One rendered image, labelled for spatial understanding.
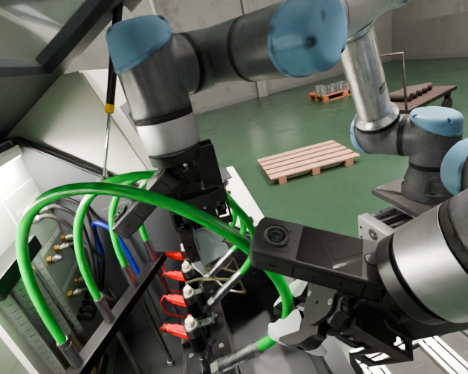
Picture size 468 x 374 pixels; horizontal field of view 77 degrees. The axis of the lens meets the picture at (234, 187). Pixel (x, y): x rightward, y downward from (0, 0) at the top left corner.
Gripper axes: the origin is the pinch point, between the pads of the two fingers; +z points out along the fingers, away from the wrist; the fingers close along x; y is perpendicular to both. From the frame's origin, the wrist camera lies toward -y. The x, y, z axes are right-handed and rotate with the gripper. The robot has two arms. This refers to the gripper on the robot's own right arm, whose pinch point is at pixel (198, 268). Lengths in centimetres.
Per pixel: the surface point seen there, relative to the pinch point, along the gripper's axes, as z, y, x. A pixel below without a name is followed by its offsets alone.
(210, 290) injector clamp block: 23.4, -1.4, 20.3
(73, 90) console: -29.8, -17.4, 35.0
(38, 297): -4.1, -23.2, -0.8
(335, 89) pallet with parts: 100, 352, 611
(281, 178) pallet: 114, 92, 264
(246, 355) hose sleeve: 6.6, 3.7, -12.5
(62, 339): 5.0, -24.0, -0.5
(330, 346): 26.6, 19.7, -1.9
